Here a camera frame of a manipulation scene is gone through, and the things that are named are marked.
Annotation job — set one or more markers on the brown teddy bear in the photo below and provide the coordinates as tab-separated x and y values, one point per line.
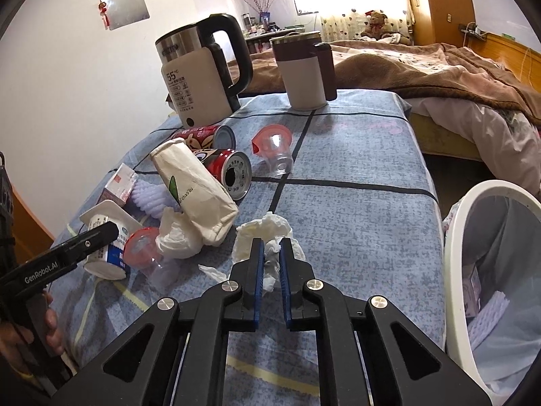
377	23

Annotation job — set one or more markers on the white tissue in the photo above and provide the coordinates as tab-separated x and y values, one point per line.
177	241
262	228

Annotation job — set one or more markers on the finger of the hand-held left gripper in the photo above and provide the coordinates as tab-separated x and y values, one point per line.
91	241

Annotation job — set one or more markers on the pink duvet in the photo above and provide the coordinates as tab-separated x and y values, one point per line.
498	135

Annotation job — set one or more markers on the white yogurt cup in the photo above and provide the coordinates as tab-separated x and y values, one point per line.
110	262

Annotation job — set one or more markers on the beige electric kettle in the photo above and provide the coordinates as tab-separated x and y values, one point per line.
198	84

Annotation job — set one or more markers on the clear cup with red lid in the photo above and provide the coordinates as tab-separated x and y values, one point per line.
141	249
274	141

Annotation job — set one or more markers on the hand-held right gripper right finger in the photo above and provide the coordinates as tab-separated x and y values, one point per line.
285	281

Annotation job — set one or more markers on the brown blanket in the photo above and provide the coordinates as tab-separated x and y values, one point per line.
401	72

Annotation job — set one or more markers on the small pale carton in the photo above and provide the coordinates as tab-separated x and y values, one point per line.
473	283

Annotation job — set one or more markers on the small red and white carton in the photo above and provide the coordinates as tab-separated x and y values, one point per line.
120	184

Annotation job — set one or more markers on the person's left hand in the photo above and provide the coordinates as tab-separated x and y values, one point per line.
53	330

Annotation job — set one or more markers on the brown and white lidded mug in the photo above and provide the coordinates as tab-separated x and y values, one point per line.
302	80

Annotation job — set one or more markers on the power strip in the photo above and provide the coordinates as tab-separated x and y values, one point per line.
471	29

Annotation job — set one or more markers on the vase with pink branches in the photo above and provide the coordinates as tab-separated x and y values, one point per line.
265	17

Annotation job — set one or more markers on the wooden bed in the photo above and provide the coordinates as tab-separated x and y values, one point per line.
448	143

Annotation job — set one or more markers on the white foam fruit net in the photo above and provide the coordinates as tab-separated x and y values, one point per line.
148	198
486	317

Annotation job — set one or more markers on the red hanging ornament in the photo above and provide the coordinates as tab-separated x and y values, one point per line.
103	10

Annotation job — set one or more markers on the clear plastic bin liner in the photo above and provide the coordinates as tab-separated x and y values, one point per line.
515	262

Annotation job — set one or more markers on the cluttered desk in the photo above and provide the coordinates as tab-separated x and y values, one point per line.
262	39

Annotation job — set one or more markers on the silver wall sheet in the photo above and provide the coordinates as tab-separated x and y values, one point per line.
124	8

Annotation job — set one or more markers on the red cartoon drink can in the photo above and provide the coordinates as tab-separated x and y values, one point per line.
203	134
219	163

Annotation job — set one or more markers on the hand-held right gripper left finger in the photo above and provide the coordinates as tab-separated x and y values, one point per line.
257	281

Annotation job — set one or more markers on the wooden wardrobe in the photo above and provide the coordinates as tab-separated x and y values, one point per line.
435	0

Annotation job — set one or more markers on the orange wooden board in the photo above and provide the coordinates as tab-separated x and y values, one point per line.
25	224

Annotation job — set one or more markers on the small torn tissue piece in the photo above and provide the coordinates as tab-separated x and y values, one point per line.
211	271

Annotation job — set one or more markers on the white trash bin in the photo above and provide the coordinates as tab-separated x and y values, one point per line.
460	262

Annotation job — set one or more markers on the beige tissue pack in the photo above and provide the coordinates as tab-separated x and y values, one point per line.
194	190

